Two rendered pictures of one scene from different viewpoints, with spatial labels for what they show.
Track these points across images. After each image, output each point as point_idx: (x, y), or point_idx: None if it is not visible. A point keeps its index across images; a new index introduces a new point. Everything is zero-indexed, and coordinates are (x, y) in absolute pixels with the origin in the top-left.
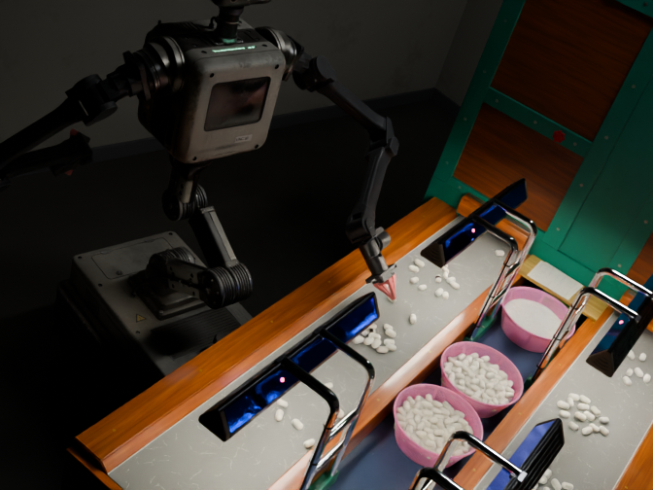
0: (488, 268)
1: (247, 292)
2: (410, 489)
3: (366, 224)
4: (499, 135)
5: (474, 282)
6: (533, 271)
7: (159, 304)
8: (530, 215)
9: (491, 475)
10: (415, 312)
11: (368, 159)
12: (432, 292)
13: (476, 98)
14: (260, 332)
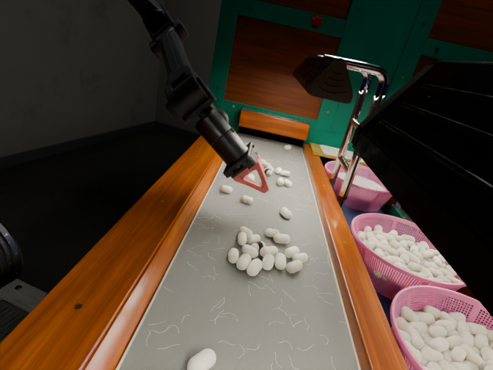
0: (290, 158)
1: (8, 263)
2: None
3: (201, 81)
4: (259, 44)
5: (293, 169)
6: (324, 150)
7: None
8: (299, 109)
9: None
10: (278, 206)
11: (156, 51)
12: (273, 183)
13: (231, 12)
14: (51, 352)
